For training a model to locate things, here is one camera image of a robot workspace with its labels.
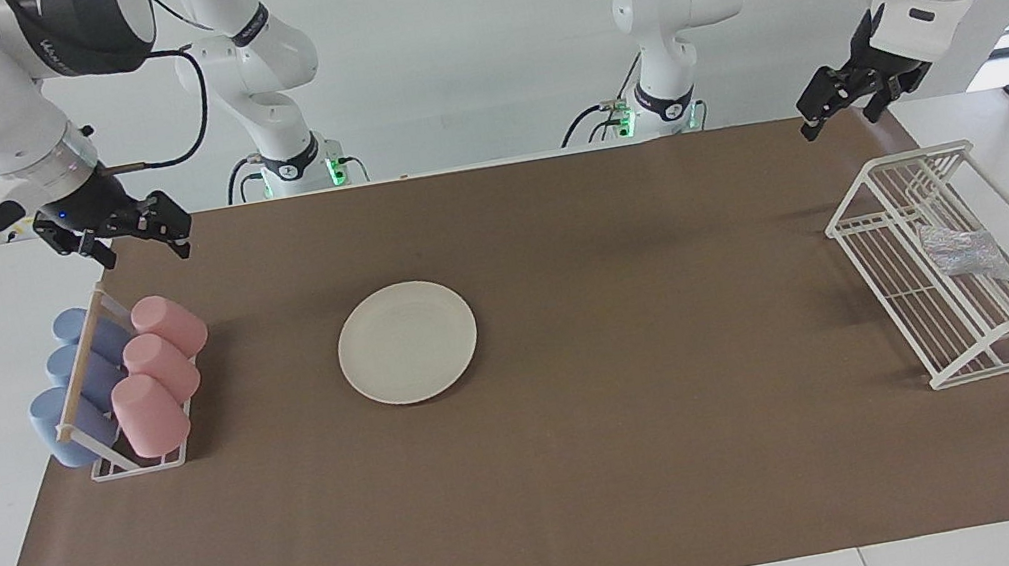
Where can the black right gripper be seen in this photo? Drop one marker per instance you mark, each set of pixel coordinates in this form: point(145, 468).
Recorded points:
point(97, 201)

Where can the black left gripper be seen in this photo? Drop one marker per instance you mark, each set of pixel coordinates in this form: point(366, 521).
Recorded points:
point(884, 56)

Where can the round cream plate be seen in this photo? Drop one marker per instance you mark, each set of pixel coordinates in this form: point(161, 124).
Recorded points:
point(408, 342)

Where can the pink plastic cup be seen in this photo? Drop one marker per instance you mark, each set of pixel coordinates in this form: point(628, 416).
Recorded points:
point(170, 323)
point(151, 415)
point(163, 365)

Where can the blue plastic cup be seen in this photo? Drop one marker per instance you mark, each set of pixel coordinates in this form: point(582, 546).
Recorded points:
point(106, 338)
point(102, 377)
point(57, 430)

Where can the brown table mat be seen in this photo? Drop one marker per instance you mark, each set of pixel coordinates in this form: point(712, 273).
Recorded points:
point(646, 473)

